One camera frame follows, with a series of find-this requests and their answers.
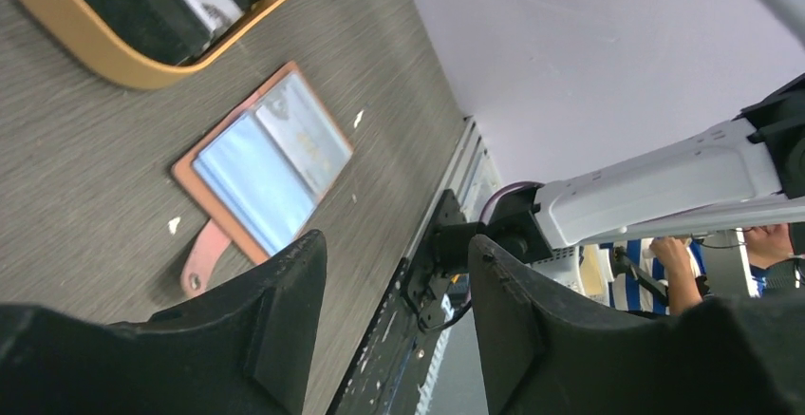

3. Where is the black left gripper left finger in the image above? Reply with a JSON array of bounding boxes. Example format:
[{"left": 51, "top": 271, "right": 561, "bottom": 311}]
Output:
[{"left": 106, "top": 230, "right": 328, "bottom": 414}]

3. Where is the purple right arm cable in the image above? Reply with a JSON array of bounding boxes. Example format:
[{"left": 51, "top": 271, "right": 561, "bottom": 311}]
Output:
[{"left": 478, "top": 180, "right": 545, "bottom": 225}]

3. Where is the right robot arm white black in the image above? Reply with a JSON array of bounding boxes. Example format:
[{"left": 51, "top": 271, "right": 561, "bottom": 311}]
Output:
[{"left": 429, "top": 78, "right": 804, "bottom": 275}]

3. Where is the black mounting base plate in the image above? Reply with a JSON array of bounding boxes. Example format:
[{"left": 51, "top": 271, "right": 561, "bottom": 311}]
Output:
[{"left": 327, "top": 189, "right": 465, "bottom": 415}]

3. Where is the oval wooden card tray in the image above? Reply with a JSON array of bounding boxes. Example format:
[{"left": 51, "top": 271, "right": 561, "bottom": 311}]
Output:
[{"left": 18, "top": 0, "right": 287, "bottom": 90}]

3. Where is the person in striped shirt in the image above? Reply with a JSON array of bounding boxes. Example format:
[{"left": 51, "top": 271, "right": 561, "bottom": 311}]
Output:
[{"left": 598, "top": 222, "right": 804, "bottom": 318}]

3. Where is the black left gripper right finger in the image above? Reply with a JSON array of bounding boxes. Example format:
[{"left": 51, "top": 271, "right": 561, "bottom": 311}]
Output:
[{"left": 469, "top": 236, "right": 692, "bottom": 414}]

